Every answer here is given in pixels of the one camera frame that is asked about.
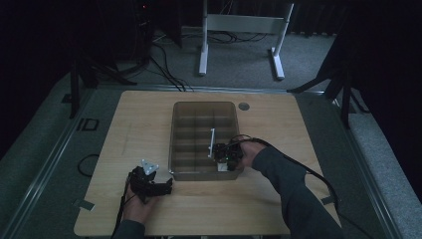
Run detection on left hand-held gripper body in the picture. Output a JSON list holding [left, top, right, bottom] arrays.
[[127, 158, 159, 204]]

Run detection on aluminium frame rail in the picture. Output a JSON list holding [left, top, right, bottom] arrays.
[[98, 84, 327, 96], [0, 89, 98, 239], [331, 98, 404, 239]]

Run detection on dark computer tower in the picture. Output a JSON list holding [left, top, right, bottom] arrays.
[[127, 0, 155, 61]]

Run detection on clear brown divided storage box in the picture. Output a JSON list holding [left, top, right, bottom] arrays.
[[166, 101, 245, 182]]

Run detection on black cables under desk frame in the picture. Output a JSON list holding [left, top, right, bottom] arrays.
[[182, 30, 271, 45]]

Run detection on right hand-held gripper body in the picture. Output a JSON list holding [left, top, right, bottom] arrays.
[[207, 127, 245, 164]]

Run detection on person's left hand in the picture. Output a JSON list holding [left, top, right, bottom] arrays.
[[122, 185, 158, 225]]

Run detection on white metal desk frame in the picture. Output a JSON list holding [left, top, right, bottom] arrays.
[[197, 0, 296, 81]]

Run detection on black metal stand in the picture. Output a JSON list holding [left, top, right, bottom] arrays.
[[287, 33, 370, 129], [68, 58, 137, 120]]

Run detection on black floor cable bundle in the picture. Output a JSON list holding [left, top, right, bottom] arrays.
[[145, 41, 195, 93]]

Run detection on person's right hand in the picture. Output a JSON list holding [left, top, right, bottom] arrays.
[[237, 139, 267, 171]]

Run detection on left hand-held gripper cable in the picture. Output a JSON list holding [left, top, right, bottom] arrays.
[[110, 172, 133, 239]]

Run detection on black cable loop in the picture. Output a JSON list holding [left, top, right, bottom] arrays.
[[77, 153, 101, 178]]

